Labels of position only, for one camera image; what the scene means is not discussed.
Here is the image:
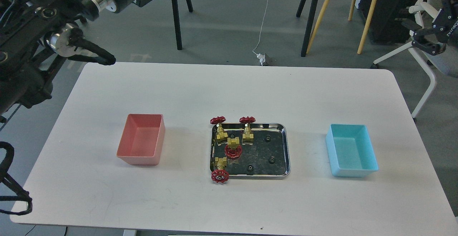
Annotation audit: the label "brass valve red handle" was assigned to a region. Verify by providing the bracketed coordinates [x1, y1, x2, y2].
[224, 137, 242, 158]

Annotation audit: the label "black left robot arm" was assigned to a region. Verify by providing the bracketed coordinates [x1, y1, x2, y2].
[0, 0, 152, 114]

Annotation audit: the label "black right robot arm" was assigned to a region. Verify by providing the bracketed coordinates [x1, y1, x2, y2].
[402, 0, 458, 56]

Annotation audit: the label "brass valve top left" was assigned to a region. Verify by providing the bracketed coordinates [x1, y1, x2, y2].
[210, 116, 228, 145]

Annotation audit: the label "brass valve top right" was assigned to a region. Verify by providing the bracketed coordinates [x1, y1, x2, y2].
[239, 117, 256, 145]

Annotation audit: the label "brass valve bottom left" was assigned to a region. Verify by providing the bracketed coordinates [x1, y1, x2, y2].
[211, 157, 229, 183]

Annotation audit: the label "pink plastic box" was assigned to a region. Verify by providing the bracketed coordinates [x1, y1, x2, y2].
[116, 114, 165, 166]

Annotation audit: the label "blue plastic box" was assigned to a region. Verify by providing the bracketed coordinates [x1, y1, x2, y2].
[326, 124, 379, 178]

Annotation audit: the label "steel tray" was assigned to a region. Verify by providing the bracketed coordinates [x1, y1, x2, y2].
[210, 123, 291, 180]

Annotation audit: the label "black tripod legs left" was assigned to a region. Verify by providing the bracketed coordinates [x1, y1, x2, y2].
[168, 0, 194, 50]

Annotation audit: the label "black tripod legs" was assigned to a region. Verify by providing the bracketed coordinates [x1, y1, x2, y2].
[296, 0, 318, 57]
[168, 0, 194, 50]

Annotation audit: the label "black tripod legs right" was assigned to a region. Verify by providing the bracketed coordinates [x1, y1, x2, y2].
[296, 0, 318, 57]

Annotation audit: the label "wooden easel legs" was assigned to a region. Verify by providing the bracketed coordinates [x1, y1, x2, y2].
[306, 0, 383, 55]

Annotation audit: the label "black cabinet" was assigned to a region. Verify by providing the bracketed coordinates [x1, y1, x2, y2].
[368, 0, 417, 45]

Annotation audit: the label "white office chair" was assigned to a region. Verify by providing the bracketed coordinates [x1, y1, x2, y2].
[371, 0, 457, 120]

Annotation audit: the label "white power adapter cable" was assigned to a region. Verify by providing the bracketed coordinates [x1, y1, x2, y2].
[252, 0, 274, 67]

